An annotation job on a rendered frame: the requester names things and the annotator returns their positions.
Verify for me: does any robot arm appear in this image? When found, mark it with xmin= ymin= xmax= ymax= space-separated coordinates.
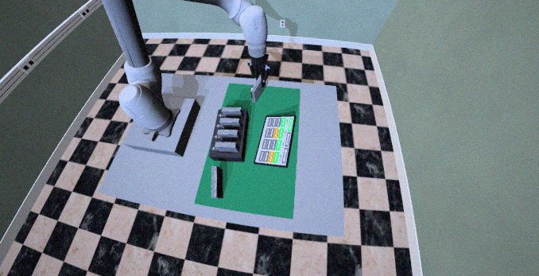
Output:
xmin=102 ymin=0 xmax=269 ymax=142

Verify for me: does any status display screen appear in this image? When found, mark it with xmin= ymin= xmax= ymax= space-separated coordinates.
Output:
xmin=254 ymin=115 xmax=296 ymax=168

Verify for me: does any grey hard drive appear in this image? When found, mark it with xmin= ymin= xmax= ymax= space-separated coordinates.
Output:
xmin=217 ymin=130 xmax=241 ymax=141
xmin=215 ymin=142 xmax=239 ymax=153
xmin=250 ymin=75 xmax=266 ymax=102
xmin=222 ymin=107 xmax=243 ymax=119
xmin=219 ymin=118 xmax=242 ymax=129

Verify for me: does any green flat mat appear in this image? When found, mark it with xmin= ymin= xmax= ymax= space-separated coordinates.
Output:
xmin=194 ymin=84 xmax=301 ymax=219

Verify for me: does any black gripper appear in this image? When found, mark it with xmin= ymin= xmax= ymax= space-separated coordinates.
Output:
xmin=247 ymin=55 xmax=270 ymax=88

